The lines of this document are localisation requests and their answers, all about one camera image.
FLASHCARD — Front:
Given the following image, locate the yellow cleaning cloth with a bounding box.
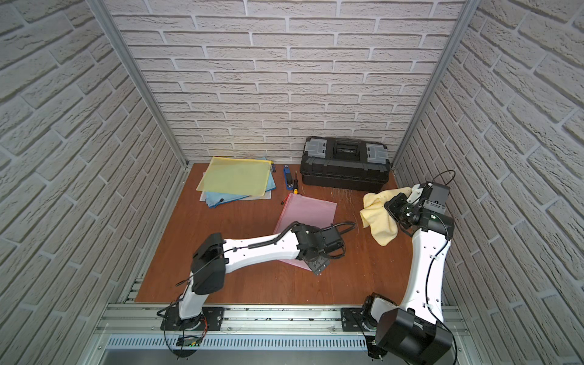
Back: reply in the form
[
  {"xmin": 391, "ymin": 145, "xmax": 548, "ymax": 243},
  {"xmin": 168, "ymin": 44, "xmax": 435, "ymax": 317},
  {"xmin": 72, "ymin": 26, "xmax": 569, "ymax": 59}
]
[{"xmin": 360, "ymin": 187, "xmax": 412, "ymax": 246}]

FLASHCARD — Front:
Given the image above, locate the pink document bag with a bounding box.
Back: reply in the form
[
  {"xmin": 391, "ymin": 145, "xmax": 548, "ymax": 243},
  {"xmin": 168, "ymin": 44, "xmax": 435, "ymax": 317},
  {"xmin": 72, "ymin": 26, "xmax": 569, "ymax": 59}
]
[{"xmin": 275, "ymin": 194, "xmax": 345, "ymax": 271}]

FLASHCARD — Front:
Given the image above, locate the clear mesh document bag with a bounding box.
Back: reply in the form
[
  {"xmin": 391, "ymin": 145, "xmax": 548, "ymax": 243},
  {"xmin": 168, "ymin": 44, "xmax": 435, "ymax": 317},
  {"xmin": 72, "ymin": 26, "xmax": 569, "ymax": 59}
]
[{"xmin": 199, "ymin": 191, "xmax": 272, "ymax": 202}]

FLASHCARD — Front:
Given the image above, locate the yellow document bag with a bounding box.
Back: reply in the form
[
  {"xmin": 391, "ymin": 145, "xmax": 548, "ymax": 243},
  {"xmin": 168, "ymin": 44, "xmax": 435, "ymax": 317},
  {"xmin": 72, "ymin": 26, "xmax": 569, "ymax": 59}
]
[{"xmin": 196, "ymin": 157, "xmax": 272, "ymax": 196}]

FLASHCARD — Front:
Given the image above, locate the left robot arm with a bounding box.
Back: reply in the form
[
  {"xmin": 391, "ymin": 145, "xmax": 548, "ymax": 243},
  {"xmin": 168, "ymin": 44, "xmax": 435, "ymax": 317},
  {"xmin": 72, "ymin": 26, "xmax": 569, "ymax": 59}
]
[{"xmin": 157, "ymin": 221, "xmax": 356, "ymax": 331}]

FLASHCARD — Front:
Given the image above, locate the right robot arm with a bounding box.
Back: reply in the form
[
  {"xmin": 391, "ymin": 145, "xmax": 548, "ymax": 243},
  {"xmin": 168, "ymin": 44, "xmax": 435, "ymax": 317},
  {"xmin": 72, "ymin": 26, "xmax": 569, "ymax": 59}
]
[{"xmin": 362, "ymin": 179, "xmax": 457, "ymax": 364}]

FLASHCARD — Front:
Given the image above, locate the black plastic toolbox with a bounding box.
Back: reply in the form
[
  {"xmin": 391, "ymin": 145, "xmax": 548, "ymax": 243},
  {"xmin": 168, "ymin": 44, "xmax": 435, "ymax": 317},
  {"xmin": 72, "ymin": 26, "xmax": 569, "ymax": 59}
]
[{"xmin": 300, "ymin": 136, "xmax": 392, "ymax": 193}]

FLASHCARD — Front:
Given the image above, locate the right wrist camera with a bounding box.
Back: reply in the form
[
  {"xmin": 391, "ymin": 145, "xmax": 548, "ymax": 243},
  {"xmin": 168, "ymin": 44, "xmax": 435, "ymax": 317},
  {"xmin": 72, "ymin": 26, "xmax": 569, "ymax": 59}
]
[{"xmin": 407, "ymin": 183, "xmax": 426, "ymax": 204}]

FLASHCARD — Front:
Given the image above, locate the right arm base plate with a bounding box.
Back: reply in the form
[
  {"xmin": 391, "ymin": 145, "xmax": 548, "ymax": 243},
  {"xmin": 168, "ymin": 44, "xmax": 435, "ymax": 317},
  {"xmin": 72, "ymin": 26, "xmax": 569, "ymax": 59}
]
[{"xmin": 341, "ymin": 307, "xmax": 377, "ymax": 333}]

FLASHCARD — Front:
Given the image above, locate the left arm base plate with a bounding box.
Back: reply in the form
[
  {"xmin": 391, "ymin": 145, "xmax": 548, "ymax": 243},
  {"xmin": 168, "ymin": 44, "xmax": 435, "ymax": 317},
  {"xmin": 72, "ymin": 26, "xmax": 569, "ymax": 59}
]
[{"xmin": 157, "ymin": 305, "xmax": 224, "ymax": 331}]

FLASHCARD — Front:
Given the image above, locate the aluminium mounting rail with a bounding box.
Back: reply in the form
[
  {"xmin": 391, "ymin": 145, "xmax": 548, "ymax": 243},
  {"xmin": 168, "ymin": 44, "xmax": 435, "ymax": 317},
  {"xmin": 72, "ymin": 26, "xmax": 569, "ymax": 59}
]
[{"xmin": 93, "ymin": 303, "xmax": 471, "ymax": 338}]

